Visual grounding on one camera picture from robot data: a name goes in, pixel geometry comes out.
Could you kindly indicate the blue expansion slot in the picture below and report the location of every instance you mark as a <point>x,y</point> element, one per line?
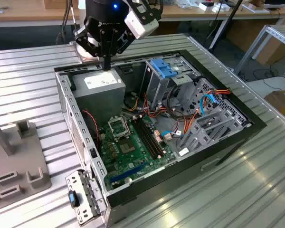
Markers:
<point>128,173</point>

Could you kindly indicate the CPU socket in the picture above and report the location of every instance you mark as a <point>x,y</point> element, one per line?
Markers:
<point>127,147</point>

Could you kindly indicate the white low table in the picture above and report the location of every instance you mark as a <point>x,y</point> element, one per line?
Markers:
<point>270,86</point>

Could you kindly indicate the grey slot retention bracket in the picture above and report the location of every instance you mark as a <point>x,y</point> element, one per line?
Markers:
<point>85,183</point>

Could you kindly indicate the cardboard box yellow tape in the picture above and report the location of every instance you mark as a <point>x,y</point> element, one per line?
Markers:
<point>278,99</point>

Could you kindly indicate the brown cardboard box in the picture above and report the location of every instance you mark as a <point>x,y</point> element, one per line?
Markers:
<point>242,33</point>

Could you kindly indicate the black RAM slot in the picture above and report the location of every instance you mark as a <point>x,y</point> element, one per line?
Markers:
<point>145,139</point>
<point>151,137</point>

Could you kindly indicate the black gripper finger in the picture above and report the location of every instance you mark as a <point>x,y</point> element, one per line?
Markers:
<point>118,48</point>
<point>96,51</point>

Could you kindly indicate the grey optical drive cage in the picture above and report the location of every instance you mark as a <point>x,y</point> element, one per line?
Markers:
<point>156,88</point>

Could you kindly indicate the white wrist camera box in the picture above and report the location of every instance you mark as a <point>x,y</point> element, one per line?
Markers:
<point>140,27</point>

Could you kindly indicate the metal shelf frame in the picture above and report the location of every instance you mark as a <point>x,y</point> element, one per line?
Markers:
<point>281,38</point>

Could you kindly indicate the wooden desk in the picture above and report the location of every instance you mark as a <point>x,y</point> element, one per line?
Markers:
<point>192,14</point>
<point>26,14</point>

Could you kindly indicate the green motherboard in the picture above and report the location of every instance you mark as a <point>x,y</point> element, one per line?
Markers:
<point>133,161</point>

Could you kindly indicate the white paper label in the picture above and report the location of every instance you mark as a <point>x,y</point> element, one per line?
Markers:
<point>184,151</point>

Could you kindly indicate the black tripod pole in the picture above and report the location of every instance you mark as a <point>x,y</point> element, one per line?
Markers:
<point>222,31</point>

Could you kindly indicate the grey parts rack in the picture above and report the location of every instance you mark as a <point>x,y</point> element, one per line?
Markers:
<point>19,161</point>

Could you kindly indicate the black blue latch knob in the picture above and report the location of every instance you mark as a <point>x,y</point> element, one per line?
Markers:
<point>72,198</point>

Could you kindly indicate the black open PC case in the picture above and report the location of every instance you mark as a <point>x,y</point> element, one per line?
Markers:
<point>228,149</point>

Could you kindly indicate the grey power supply unit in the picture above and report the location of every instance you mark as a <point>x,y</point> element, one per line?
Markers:
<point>97,99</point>

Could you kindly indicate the silver coin battery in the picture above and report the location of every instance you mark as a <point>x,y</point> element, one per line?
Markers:
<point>128,180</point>

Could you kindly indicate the blue drive cage latch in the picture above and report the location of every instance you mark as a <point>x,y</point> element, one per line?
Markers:
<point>161,67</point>

